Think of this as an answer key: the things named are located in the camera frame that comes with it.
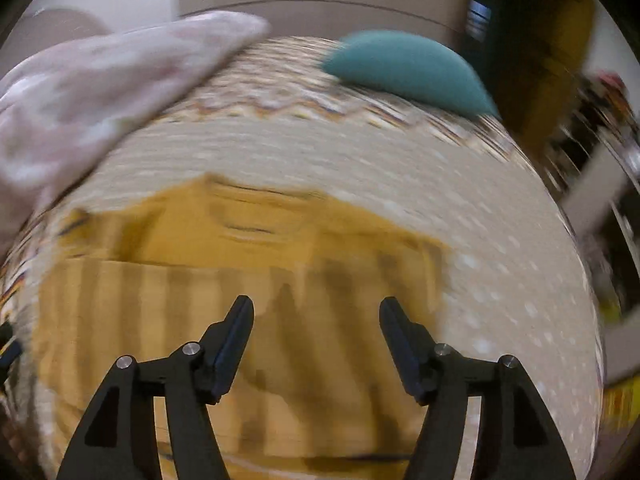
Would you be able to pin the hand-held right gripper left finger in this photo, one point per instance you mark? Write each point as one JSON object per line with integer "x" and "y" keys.
{"x": 230, "y": 355}

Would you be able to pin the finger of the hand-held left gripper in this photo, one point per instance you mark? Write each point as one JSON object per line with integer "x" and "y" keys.
{"x": 9, "y": 355}

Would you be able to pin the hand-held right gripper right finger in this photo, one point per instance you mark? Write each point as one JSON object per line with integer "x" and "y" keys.
{"x": 405, "y": 355}

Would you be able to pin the yellow striped sweater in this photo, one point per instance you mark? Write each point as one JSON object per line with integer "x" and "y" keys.
{"x": 300, "y": 270}

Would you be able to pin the beige quilt with white hearts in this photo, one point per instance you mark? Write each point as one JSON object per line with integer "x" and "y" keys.
{"x": 400, "y": 170}

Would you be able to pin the colourful diamond pattern blanket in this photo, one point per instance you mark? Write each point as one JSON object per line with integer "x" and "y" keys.
{"x": 280, "y": 105}

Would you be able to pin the teal pillow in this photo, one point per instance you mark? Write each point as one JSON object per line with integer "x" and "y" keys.
{"x": 410, "y": 75}

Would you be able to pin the pink fleece blanket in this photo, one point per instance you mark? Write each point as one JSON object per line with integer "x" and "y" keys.
{"x": 100, "y": 85}

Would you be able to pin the cluttered shelf rack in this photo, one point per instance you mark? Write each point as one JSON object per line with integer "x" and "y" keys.
{"x": 600, "y": 110}

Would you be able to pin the yellow wooden door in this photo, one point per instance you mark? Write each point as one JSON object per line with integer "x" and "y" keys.
{"x": 550, "y": 50}

